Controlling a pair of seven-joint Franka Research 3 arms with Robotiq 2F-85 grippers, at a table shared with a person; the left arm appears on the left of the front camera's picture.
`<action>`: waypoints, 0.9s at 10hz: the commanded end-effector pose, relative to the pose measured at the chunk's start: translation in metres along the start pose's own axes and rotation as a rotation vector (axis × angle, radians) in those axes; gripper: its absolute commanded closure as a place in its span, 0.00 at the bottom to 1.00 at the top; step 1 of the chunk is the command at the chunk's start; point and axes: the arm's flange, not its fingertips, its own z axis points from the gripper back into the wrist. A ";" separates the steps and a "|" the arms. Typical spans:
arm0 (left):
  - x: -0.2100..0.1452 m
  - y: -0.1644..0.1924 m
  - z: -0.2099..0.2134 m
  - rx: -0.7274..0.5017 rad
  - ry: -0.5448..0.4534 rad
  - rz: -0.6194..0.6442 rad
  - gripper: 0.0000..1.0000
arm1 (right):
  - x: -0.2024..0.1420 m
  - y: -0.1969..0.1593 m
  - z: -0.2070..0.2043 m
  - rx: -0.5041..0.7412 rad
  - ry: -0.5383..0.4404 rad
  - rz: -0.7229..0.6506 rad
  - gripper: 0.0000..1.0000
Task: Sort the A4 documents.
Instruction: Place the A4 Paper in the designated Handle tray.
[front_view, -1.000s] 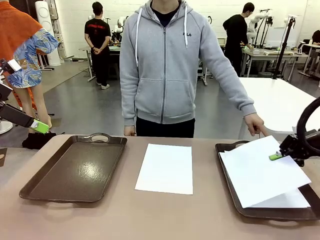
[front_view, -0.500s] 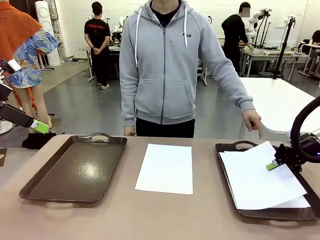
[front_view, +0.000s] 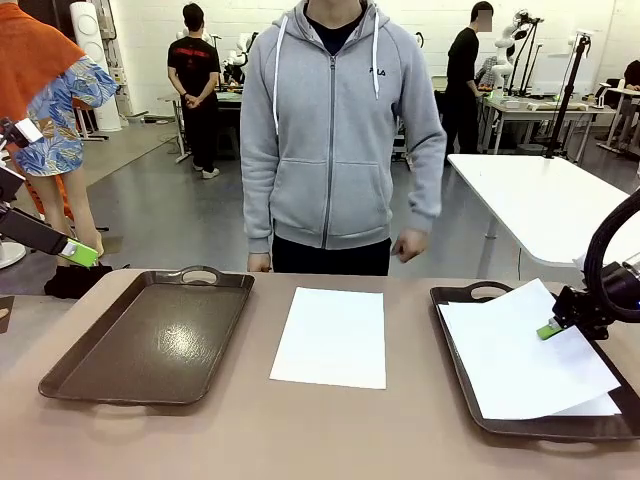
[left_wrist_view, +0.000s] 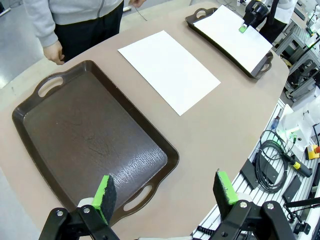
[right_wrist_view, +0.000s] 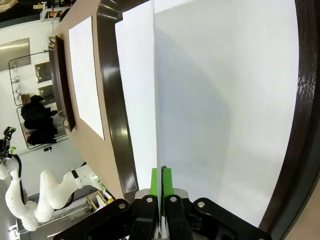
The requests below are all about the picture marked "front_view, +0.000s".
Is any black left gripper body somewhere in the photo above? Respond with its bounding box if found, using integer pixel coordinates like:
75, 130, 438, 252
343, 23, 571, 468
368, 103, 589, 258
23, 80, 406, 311
0, 204, 71, 257

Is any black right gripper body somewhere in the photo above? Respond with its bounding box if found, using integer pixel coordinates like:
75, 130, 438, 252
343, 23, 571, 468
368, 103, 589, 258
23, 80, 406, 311
551, 287, 611, 342

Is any white paper stack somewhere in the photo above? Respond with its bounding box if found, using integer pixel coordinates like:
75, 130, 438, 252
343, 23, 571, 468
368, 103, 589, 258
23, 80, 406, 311
438, 278, 623, 421

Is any person's left forearm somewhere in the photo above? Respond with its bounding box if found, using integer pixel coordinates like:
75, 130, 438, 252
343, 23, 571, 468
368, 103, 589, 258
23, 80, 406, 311
407, 134, 448, 236

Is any person's right forearm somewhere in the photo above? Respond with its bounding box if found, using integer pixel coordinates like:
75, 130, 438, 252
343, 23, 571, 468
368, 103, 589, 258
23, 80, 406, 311
240, 149, 275, 255

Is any person's left hand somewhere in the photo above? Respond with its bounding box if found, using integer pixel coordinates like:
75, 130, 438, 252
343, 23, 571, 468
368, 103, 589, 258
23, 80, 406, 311
391, 228, 431, 264

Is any white round stand base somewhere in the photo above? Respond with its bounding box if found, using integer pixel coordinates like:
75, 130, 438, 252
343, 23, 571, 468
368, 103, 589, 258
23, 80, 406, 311
0, 239, 27, 270

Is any black bag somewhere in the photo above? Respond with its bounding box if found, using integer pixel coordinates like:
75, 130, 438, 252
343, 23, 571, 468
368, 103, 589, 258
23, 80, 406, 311
43, 263, 114, 300

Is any brown cardboard piece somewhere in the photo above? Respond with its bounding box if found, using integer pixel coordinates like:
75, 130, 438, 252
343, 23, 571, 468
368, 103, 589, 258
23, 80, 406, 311
0, 294, 15, 335

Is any brown tray holding papers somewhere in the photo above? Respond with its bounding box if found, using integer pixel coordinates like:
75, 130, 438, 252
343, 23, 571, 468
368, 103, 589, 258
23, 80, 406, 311
429, 280, 640, 442

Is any mannequin in floral dress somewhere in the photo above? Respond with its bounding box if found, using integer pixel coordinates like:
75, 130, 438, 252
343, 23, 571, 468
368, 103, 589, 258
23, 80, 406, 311
0, 0, 121, 269

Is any empty brown plastic tray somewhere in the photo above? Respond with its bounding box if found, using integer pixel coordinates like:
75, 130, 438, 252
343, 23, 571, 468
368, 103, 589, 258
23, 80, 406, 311
38, 264, 256, 407

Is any white tower air conditioner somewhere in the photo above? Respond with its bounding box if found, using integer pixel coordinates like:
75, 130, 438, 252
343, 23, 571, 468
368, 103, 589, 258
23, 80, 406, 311
69, 0, 123, 133

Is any black tripod stand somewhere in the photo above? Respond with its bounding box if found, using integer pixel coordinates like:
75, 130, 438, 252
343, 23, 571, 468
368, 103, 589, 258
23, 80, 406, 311
543, 32, 594, 160

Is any grey background desk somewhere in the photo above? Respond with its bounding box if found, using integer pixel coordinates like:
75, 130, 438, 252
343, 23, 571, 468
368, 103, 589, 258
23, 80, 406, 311
482, 93, 616, 156

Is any person in black T-shirt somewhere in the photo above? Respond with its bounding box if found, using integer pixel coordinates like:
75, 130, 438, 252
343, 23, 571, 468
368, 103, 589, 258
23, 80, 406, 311
166, 2, 222, 180

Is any white background desk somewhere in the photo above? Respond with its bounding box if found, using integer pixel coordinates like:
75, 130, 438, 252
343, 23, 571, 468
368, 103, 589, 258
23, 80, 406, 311
594, 79, 640, 159

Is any seated person in plaid shirt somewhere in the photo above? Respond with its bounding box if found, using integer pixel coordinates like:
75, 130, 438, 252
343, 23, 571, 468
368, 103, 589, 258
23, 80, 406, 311
474, 54, 501, 91

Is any person in black clothes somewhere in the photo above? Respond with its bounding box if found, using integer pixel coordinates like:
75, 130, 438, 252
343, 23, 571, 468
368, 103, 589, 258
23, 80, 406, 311
442, 1, 494, 156

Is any person in grey hoodie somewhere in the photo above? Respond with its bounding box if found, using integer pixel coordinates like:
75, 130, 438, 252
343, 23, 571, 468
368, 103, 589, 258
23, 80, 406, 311
239, 0, 448, 277

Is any black corrugated cable hose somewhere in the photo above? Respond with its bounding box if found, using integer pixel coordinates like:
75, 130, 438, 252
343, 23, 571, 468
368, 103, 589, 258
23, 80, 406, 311
582, 189, 640, 321

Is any black white camera mount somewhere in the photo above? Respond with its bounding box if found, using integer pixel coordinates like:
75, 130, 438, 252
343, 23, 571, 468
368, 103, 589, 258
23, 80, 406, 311
0, 117, 44, 151

